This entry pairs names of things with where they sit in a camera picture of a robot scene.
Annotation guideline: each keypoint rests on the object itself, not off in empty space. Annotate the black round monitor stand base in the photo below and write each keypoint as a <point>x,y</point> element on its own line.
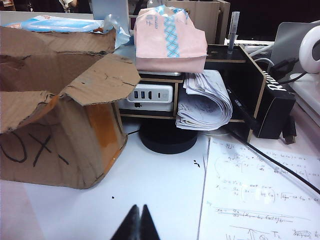
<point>167,142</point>

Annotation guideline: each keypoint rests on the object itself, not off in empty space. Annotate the blue wet wipes pack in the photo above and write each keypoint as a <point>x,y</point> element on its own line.
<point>50,23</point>

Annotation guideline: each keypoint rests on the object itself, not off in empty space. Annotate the brown cardboard box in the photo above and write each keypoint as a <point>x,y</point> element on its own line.
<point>75,140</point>

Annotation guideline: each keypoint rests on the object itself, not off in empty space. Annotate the white round webcam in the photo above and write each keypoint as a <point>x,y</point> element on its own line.
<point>308,50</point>

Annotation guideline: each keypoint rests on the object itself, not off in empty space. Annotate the folded stack of papers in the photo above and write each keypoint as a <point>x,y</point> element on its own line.
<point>205,110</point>

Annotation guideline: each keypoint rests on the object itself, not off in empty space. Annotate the pink tissue pack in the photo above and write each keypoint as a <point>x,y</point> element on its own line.
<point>150,50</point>

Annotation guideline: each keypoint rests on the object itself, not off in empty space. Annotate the black wooden desk organizer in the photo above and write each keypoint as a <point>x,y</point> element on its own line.
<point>241,82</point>

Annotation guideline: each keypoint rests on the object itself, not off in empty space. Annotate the silver flat device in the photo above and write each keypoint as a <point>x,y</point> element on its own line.
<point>160,73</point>

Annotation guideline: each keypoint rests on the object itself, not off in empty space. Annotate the black printed carton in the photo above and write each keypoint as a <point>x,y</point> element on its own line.
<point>272,112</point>

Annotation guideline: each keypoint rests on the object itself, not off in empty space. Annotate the silver laptop stand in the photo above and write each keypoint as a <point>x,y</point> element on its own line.
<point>287,40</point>

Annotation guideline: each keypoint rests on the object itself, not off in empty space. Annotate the white USB hub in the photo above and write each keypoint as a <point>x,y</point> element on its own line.
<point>150,95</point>

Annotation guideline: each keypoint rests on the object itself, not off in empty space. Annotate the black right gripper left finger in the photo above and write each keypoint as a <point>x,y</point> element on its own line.
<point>130,225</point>

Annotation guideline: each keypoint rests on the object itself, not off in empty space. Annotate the light wooden box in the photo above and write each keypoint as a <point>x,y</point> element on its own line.
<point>200,15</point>

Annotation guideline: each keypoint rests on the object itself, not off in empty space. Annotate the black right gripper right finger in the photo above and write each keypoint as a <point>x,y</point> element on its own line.
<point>148,225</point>

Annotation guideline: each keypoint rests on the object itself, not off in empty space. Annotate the grey pen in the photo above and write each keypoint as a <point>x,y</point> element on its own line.
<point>233,30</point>

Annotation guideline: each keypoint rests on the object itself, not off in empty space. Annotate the handwritten white paper sheet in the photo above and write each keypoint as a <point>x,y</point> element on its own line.
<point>250,200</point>

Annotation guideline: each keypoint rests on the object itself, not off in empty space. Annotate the black slim labelled bar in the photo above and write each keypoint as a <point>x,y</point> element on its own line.
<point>240,105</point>

